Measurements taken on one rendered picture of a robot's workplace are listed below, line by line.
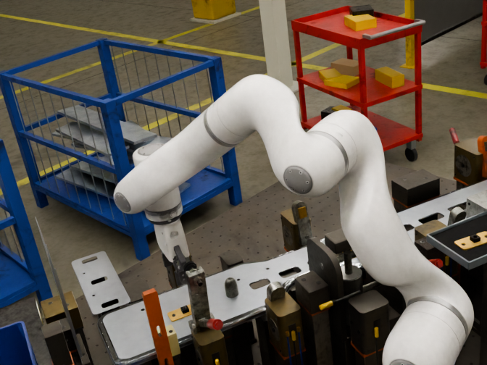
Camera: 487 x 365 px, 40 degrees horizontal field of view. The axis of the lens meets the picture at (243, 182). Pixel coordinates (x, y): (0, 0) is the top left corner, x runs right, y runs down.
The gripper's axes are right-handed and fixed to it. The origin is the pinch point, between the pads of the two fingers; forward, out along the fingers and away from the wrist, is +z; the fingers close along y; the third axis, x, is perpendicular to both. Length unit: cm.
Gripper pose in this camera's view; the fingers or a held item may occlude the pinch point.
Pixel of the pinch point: (176, 271)
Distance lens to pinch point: 158.1
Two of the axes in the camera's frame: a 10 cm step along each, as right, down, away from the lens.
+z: 1.3, 8.8, 4.5
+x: -9.0, 2.9, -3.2
